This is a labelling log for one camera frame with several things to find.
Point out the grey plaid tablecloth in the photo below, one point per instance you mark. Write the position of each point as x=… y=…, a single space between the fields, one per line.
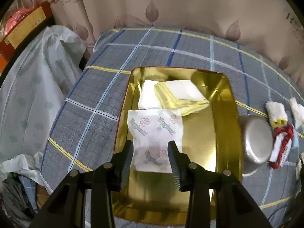
x=83 y=134

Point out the white folded towel in tray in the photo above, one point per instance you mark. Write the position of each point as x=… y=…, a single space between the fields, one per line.
x=148 y=98

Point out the white folded cloth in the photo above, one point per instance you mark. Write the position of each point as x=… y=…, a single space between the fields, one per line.
x=297 y=111

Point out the small white cloth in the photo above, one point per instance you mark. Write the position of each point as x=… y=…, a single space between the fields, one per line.
x=299 y=166

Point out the yellow striped folded cloth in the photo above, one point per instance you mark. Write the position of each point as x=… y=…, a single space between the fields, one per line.
x=182 y=97

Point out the brown cloth pile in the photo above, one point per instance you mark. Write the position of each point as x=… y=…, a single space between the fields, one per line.
x=41 y=196

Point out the light blue towel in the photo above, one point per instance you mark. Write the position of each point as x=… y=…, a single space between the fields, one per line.
x=295 y=141

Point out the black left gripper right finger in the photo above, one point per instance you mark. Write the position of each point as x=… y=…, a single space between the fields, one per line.
x=187 y=175

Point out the steel bowl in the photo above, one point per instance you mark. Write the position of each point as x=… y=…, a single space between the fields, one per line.
x=257 y=142

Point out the beige leaf print curtain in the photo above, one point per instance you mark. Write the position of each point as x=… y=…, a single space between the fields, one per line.
x=269 y=27

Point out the red white ruffled cloth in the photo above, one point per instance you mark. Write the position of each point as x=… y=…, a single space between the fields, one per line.
x=283 y=138

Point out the red yellow cardboard box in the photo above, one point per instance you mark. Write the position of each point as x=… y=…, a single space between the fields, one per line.
x=17 y=35

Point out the red plastic bag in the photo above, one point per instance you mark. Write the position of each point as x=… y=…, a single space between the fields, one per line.
x=16 y=18

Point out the floral printed tissue pack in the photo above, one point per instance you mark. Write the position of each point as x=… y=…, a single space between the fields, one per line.
x=151 y=131

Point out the white green patterned cover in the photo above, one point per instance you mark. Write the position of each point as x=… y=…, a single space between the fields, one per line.
x=31 y=95

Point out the white plush with yellow tip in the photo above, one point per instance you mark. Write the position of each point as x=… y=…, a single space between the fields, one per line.
x=277 y=115

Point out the gold rectangular tray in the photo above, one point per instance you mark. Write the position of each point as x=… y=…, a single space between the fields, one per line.
x=211 y=138

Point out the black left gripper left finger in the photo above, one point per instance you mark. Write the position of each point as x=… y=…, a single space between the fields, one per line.
x=114 y=175

